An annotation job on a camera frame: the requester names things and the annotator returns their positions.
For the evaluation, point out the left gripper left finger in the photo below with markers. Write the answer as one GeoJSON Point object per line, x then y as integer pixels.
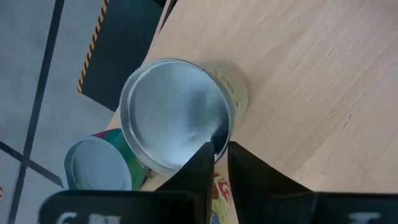
{"type": "Point", "coordinates": [192, 186]}

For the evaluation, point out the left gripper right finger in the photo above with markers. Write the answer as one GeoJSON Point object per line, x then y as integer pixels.
{"type": "Point", "coordinates": [258, 193]}

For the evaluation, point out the spaghetti sauce can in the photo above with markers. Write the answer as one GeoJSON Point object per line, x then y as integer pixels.
{"type": "Point", "coordinates": [222, 199]}

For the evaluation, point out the yellow green label can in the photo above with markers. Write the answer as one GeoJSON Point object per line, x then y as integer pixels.
{"type": "Point", "coordinates": [174, 115]}

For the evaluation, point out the green magenta label can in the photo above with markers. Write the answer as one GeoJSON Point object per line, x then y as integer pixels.
{"type": "Point", "coordinates": [99, 165]}

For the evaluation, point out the wooden shelf board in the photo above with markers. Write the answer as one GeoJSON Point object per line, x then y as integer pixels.
{"type": "Point", "coordinates": [311, 93]}

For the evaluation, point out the wide hazard-striped black mat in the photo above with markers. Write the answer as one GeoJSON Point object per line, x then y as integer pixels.
{"type": "Point", "coordinates": [124, 46]}

